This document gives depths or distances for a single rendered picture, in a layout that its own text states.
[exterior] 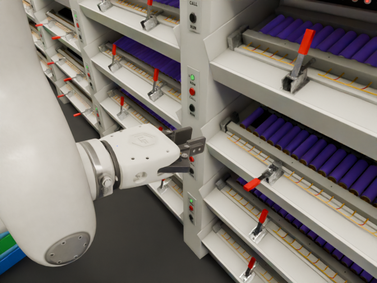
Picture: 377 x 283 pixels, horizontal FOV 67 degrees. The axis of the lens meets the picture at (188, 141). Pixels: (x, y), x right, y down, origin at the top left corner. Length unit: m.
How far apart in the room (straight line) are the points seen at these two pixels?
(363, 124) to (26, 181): 0.40
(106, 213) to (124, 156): 0.84
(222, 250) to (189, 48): 0.62
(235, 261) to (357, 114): 0.62
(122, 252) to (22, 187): 0.86
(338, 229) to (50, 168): 0.46
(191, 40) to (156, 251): 0.75
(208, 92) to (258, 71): 0.13
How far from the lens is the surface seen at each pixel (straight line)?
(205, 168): 0.74
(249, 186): 0.55
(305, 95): 0.48
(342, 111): 0.46
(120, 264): 1.09
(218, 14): 0.57
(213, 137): 0.69
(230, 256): 0.94
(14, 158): 0.28
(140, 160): 0.40
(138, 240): 1.13
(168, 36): 0.72
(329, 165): 0.60
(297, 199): 0.58
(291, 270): 0.73
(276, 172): 0.59
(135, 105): 1.15
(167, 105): 0.82
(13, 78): 0.29
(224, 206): 0.80
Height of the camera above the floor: 0.93
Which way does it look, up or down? 37 degrees down
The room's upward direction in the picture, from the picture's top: straight up
